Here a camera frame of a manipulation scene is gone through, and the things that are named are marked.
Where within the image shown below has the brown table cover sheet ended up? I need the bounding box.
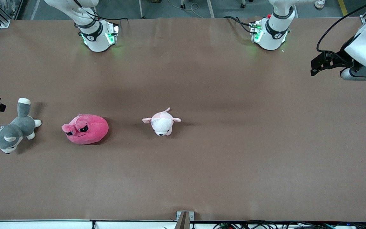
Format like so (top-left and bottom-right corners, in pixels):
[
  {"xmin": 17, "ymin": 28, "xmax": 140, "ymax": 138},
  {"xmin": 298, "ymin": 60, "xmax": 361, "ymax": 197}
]
[{"xmin": 0, "ymin": 17, "xmax": 366, "ymax": 222}]

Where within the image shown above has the metal table edge bracket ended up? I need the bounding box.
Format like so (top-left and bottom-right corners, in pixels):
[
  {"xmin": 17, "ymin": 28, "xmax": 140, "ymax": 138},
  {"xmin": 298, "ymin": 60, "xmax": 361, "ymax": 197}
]
[{"xmin": 176, "ymin": 211, "xmax": 195, "ymax": 229}]

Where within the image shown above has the pale pink white plush puppy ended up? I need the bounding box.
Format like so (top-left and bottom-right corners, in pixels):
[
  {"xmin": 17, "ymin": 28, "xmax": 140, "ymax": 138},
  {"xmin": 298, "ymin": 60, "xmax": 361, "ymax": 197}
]
[{"xmin": 142, "ymin": 108, "xmax": 181, "ymax": 136}]

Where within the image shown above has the grey white husky plush toy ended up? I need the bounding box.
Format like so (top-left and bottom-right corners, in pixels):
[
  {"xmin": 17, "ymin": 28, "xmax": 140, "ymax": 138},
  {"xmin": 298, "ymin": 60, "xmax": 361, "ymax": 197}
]
[{"xmin": 0, "ymin": 98, "xmax": 42, "ymax": 154}]

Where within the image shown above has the round hot pink plush toy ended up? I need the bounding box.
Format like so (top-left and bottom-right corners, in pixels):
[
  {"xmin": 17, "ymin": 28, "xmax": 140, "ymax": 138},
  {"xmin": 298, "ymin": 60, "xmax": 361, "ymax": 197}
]
[{"xmin": 62, "ymin": 114, "xmax": 109, "ymax": 145}]

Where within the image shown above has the tangled black cable bundle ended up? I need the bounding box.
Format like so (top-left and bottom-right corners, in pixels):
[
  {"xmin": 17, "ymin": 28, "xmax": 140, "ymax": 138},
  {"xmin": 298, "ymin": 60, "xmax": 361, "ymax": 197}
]
[{"xmin": 213, "ymin": 220, "xmax": 366, "ymax": 229}]

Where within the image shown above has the black left arm gripper cable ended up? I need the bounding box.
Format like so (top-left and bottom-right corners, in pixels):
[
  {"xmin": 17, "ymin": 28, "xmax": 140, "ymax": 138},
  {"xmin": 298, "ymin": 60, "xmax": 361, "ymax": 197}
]
[{"xmin": 316, "ymin": 0, "xmax": 366, "ymax": 53}]

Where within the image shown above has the black left arm base cable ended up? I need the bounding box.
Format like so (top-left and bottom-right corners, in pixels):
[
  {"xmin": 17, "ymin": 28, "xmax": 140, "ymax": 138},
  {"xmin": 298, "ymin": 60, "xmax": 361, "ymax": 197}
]
[{"xmin": 223, "ymin": 16, "xmax": 257, "ymax": 34}]

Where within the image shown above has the white table edge rail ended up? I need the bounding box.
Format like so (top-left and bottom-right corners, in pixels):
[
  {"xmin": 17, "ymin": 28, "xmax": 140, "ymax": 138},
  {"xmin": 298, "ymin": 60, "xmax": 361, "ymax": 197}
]
[{"xmin": 0, "ymin": 219, "xmax": 178, "ymax": 229}]

